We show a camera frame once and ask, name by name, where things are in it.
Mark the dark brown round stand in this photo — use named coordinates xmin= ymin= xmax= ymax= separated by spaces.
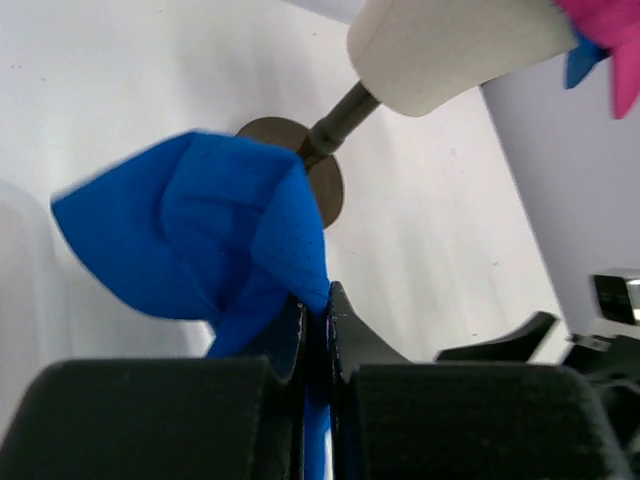
xmin=233 ymin=79 xmax=384 ymax=231

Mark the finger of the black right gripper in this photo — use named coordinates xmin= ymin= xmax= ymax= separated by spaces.
xmin=435 ymin=311 xmax=559 ymax=363

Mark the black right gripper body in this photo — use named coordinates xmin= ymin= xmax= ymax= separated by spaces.
xmin=562 ymin=334 xmax=639 ymax=460

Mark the cream mannequin head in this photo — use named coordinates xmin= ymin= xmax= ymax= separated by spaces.
xmin=347 ymin=0 xmax=576 ymax=117

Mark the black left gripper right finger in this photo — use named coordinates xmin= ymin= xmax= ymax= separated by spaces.
xmin=327 ymin=283 xmax=633 ymax=479

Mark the pink cap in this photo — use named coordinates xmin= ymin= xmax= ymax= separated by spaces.
xmin=556 ymin=0 xmax=639 ymax=119

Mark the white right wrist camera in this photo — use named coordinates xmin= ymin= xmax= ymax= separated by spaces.
xmin=566 ymin=267 xmax=639 ymax=350

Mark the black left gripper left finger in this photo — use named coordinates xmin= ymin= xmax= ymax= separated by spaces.
xmin=1 ymin=300 xmax=306 ymax=479

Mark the blue cap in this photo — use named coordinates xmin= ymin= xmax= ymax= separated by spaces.
xmin=51 ymin=131 xmax=330 ymax=479
xmin=564 ymin=28 xmax=610 ymax=90

